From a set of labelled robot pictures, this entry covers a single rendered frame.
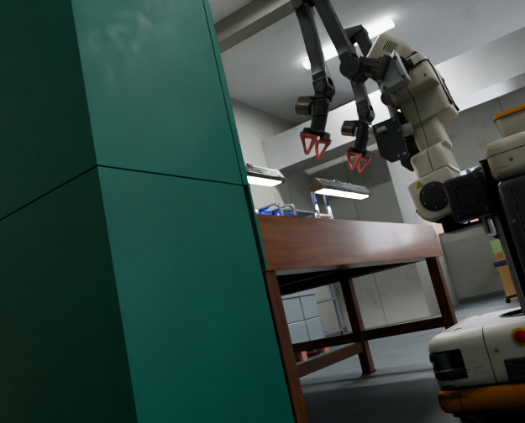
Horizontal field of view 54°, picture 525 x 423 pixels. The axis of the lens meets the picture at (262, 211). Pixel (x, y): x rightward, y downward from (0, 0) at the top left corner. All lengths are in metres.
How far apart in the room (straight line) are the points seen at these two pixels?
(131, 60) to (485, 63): 5.75
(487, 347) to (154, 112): 1.15
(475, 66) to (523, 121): 4.98
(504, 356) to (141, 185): 1.11
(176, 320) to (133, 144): 0.43
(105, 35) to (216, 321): 0.76
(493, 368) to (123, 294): 1.07
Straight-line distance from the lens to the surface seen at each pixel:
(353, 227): 2.20
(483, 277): 9.91
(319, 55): 2.03
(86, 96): 1.26
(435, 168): 1.91
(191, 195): 1.36
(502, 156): 1.71
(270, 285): 1.61
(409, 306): 8.12
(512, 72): 6.75
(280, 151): 7.55
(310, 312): 5.43
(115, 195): 1.19
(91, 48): 1.34
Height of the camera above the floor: 0.43
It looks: 12 degrees up
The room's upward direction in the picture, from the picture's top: 13 degrees counter-clockwise
